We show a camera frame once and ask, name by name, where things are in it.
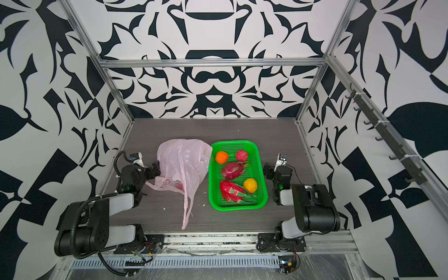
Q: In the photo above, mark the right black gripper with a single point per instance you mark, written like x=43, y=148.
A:
x=269, y=175

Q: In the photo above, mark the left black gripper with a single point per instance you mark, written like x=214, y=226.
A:
x=152, y=175

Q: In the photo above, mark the green plastic basket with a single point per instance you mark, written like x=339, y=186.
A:
x=236, y=180

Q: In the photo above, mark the yellow fruit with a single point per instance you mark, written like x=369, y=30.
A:
x=250, y=185

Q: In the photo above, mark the pink dragon fruit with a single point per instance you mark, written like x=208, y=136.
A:
x=236, y=194
x=233, y=170

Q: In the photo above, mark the pink plastic bag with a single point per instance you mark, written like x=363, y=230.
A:
x=184, y=165

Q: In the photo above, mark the orange fruit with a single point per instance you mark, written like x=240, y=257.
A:
x=221, y=157

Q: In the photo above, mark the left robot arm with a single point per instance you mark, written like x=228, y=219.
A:
x=84, y=228

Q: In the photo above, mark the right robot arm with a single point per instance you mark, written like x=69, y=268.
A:
x=314, y=210

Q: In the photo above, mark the small circuit board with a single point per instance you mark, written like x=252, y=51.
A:
x=289, y=264

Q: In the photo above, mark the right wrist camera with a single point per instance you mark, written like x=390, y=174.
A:
x=280, y=161

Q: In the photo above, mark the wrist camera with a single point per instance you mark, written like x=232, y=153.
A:
x=280, y=161
x=136, y=159

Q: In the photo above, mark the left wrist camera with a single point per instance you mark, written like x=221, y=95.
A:
x=136, y=159

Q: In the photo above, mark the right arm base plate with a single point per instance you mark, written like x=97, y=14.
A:
x=270, y=242

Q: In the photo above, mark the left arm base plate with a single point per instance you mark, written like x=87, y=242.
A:
x=150, y=243

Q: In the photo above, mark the white slotted cable duct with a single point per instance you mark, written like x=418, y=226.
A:
x=204, y=261

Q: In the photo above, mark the black wall hook rail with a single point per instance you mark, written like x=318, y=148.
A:
x=389, y=135

